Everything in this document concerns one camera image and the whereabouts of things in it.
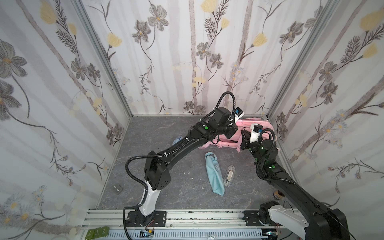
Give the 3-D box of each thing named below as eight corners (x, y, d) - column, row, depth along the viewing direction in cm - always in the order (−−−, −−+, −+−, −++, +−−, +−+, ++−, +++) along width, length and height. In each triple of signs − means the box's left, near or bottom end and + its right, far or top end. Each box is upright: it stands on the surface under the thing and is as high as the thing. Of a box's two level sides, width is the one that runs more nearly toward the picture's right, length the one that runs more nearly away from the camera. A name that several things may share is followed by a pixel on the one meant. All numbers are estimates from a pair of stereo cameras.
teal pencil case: (214, 197, 83) (216, 192, 76) (203, 158, 98) (203, 152, 92) (227, 194, 84) (230, 189, 77) (214, 156, 99) (215, 149, 93)
